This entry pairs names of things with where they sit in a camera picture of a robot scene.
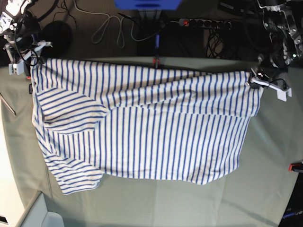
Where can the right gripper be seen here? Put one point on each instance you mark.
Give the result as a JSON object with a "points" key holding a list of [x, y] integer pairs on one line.
{"points": [[27, 54]]}

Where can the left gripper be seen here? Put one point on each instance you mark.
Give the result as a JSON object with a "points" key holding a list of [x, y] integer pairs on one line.
{"points": [[268, 74]]}

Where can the blue white striped t-shirt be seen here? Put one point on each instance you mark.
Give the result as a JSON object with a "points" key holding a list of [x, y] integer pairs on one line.
{"points": [[94, 119]]}

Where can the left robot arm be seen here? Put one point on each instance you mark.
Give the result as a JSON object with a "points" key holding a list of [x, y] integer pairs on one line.
{"points": [[282, 20]]}

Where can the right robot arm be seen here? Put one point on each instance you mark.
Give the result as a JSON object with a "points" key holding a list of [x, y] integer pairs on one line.
{"points": [[22, 31]]}

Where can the black round stand base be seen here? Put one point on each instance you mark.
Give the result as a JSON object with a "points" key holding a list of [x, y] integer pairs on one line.
{"points": [[59, 34]]}

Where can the metal rod on table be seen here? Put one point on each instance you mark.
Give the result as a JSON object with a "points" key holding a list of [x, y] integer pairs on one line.
{"points": [[7, 105]]}

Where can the white power strip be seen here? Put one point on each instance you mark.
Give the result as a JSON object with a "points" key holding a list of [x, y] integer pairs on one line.
{"points": [[205, 23]]}

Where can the red black clamp right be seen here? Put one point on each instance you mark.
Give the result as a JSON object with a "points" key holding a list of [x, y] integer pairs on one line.
{"points": [[296, 167]]}

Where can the red black clamp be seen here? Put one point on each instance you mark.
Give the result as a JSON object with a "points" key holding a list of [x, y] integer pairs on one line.
{"points": [[156, 60], [296, 167]]}

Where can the red black clamp middle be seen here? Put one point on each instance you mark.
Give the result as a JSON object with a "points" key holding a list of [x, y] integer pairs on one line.
{"points": [[156, 60]]}

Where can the green table cloth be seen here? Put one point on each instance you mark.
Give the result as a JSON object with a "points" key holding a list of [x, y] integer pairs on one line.
{"points": [[255, 195]]}

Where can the white plastic bin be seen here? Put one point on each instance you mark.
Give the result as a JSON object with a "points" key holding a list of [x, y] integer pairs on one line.
{"points": [[36, 214]]}

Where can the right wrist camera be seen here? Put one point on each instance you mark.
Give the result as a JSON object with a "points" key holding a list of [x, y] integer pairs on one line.
{"points": [[16, 68]]}

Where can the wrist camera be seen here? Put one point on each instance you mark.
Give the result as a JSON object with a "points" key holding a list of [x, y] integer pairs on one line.
{"points": [[16, 68], [284, 94]]}

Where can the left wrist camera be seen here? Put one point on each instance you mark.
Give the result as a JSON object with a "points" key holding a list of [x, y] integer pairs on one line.
{"points": [[284, 94]]}

